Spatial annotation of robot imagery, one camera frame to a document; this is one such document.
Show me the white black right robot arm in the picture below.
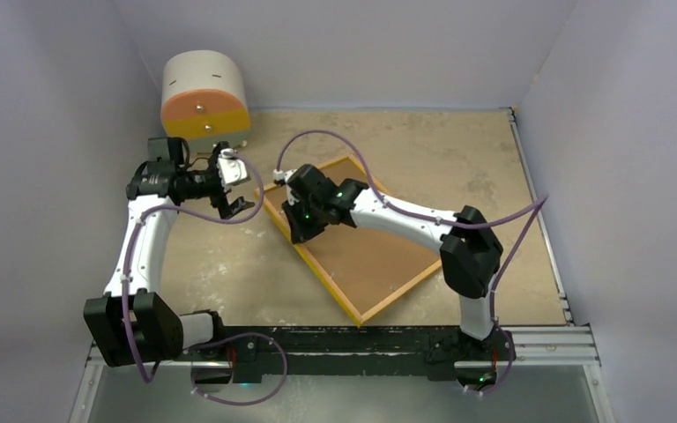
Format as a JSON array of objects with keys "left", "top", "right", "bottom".
[{"left": 273, "top": 164, "right": 503, "bottom": 359}]

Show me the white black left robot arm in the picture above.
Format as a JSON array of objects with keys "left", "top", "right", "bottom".
[{"left": 83, "top": 137, "right": 260, "bottom": 367}]

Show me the white orange yellow drawer cabinet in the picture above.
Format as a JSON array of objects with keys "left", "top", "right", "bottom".
[{"left": 160, "top": 50, "right": 251, "bottom": 152}]

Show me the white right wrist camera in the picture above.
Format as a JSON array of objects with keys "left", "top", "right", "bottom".
[{"left": 272, "top": 169, "right": 296, "bottom": 186}]

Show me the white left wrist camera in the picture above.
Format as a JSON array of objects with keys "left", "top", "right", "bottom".
[{"left": 217, "top": 156, "right": 250, "bottom": 189}]

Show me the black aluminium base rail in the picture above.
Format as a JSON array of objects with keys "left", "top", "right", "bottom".
[{"left": 86, "top": 324, "right": 601, "bottom": 387}]

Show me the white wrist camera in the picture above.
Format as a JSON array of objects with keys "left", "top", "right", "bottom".
[
  {"left": 272, "top": 169, "right": 296, "bottom": 186},
  {"left": 217, "top": 156, "right": 250, "bottom": 189}
]

